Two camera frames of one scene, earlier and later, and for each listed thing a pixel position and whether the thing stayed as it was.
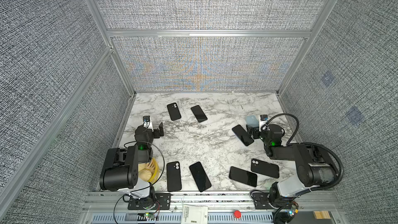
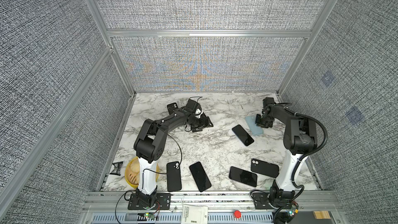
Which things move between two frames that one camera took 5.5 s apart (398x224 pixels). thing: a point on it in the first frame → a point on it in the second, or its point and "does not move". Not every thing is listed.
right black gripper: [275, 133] → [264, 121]
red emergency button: [237, 213] does not move
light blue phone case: [251, 120] does not move
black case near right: [265, 168] does not move
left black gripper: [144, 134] → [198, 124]
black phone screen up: [240, 133] does not move
